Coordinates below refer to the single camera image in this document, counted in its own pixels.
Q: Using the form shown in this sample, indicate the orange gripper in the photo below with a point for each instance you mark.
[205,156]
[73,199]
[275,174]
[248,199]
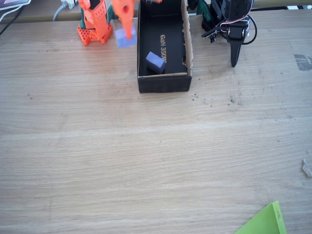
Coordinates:
[125,14]

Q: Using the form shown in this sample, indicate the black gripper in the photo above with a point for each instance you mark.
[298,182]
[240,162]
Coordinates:
[234,46]

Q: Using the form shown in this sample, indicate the purple foam block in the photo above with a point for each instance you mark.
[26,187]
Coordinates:
[120,41]
[154,62]

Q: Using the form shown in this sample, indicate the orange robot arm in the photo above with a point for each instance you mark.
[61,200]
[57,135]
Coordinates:
[96,14]

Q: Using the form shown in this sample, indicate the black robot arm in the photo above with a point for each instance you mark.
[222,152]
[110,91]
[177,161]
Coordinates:
[219,9]

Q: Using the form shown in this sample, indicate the black cardboard box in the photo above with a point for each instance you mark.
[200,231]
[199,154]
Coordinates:
[163,84]

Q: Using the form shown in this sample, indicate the green table clamp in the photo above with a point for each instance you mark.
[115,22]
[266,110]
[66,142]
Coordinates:
[203,9]
[111,17]

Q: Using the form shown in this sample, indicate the white-edged dark flat device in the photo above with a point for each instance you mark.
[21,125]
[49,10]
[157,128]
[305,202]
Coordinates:
[9,2]

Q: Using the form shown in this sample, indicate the green paper sheet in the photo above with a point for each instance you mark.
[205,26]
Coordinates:
[268,221]

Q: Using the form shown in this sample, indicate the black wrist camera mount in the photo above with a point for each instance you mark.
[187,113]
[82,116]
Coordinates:
[208,34]

